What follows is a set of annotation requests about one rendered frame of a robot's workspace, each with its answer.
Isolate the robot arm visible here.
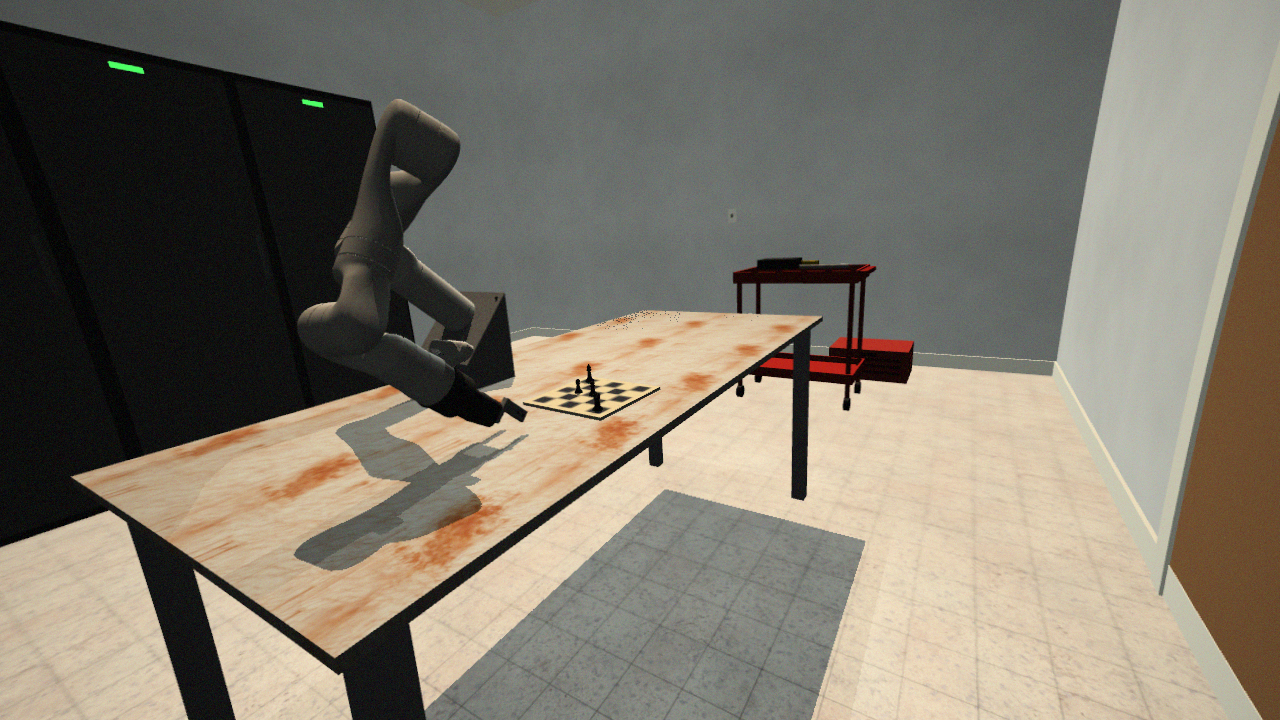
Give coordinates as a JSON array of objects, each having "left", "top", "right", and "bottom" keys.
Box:
[{"left": 297, "top": 99, "right": 475, "bottom": 391}]

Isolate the chessboard with black pieces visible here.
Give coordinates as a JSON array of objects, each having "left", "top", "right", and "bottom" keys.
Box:
[{"left": 524, "top": 377, "right": 660, "bottom": 420}]

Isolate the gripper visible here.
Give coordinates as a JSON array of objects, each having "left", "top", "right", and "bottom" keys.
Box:
[{"left": 399, "top": 340, "right": 527, "bottom": 427}]

